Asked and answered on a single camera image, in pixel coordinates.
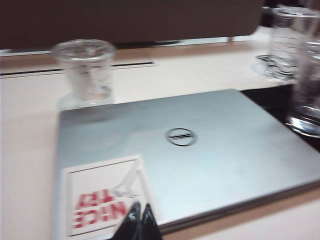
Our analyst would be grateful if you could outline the tall clear plastic cup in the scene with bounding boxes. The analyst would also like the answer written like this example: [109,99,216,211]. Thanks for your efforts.
[256,4,320,81]

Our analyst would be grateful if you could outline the white Nice Try sticker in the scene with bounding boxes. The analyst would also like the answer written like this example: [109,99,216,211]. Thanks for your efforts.
[61,154,163,237]

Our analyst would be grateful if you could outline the silver Dell laptop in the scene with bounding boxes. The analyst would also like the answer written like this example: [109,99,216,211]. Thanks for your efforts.
[53,88,320,240]

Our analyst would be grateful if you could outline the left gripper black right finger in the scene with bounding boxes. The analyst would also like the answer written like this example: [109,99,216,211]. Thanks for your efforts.
[133,203,163,240]

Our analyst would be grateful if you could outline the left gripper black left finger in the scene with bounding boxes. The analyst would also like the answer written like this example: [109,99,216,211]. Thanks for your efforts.
[113,201,142,240]

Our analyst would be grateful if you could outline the small clear plastic cup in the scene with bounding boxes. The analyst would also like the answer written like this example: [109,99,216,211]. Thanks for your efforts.
[51,39,116,106]

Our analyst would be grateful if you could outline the desk cable slot cover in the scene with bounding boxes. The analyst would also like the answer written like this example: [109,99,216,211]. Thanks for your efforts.
[0,53,160,77]

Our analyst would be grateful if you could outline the medium clear Starbucks cup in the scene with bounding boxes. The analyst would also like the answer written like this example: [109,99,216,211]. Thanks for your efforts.
[286,41,320,137]

